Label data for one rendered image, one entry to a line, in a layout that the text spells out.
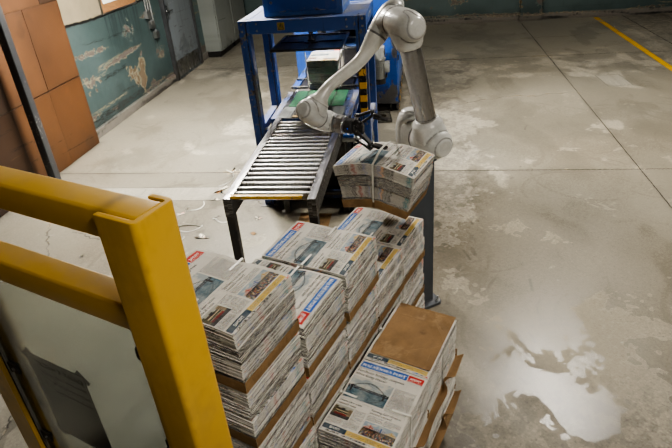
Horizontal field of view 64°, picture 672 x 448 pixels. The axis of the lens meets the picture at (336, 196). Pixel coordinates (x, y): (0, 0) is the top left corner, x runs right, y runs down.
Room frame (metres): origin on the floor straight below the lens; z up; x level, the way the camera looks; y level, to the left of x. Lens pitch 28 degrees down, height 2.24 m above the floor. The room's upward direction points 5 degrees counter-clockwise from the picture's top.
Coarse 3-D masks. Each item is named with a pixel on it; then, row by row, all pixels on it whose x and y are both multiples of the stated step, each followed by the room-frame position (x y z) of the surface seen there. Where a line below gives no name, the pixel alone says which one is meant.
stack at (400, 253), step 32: (352, 224) 2.33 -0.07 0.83; (384, 224) 2.31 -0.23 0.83; (416, 224) 2.28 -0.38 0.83; (384, 256) 2.03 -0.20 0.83; (416, 256) 2.24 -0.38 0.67; (384, 288) 1.88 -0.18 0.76; (416, 288) 2.24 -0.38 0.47; (352, 320) 1.62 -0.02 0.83; (384, 320) 1.89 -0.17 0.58; (352, 352) 1.61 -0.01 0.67; (320, 384) 1.39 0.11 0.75; (320, 416) 1.38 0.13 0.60
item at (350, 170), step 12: (360, 144) 2.55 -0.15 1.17; (348, 156) 2.41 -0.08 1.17; (360, 156) 2.36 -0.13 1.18; (336, 168) 2.32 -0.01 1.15; (348, 168) 2.29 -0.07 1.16; (360, 168) 2.26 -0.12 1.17; (348, 180) 2.29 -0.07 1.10; (360, 180) 2.26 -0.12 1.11; (348, 192) 2.30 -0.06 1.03; (360, 192) 2.27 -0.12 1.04
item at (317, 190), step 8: (336, 136) 3.60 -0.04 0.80; (328, 144) 3.47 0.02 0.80; (336, 144) 3.53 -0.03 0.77; (328, 152) 3.33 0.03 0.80; (336, 152) 3.51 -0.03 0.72; (328, 160) 3.20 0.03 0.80; (320, 168) 3.09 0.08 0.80; (328, 168) 3.16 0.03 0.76; (320, 176) 2.97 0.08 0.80; (328, 176) 3.13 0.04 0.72; (320, 184) 2.87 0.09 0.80; (312, 192) 2.77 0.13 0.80; (320, 192) 2.84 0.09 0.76; (312, 200) 2.69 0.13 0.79; (320, 200) 2.82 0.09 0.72; (312, 208) 2.69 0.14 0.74; (312, 216) 2.69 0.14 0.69
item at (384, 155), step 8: (392, 144) 2.47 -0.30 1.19; (400, 144) 2.45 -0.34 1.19; (384, 152) 2.37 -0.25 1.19; (392, 152) 2.36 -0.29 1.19; (368, 160) 2.28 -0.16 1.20; (376, 160) 2.28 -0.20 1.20; (384, 160) 2.27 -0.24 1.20; (368, 168) 2.24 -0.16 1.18; (376, 168) 2.22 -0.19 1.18; (368, 176) 2.24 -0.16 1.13; (376, 176) 2.22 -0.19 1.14; (368, 184) 2.24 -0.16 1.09; (376, 184) 2.22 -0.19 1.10; (376, 192) 2.23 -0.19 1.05
